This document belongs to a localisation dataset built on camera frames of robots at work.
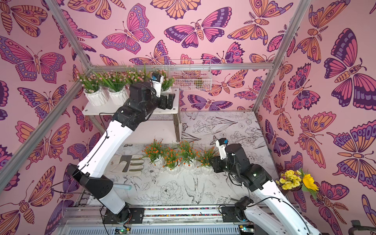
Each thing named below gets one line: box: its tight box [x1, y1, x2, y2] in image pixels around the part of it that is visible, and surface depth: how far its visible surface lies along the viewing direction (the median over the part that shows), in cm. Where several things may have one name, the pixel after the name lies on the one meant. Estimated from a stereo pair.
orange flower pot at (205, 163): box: [195, 146, 218, 176], surface depth 83 cm
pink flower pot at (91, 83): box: [68, 70, 107, 107], surface depth 74 cm
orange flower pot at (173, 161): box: [164, 146, 183, 175], surface depth 84 cm
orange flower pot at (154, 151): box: [139, 136, 166, 167], surface depth 85 cm
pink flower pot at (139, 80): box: [119, 64, 152, 94], surface depth 66 cm
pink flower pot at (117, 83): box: [96, 70, 130, 107], surface depth 74 cm
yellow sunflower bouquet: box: [275, 168, 320, 201], surface depth 63 cm
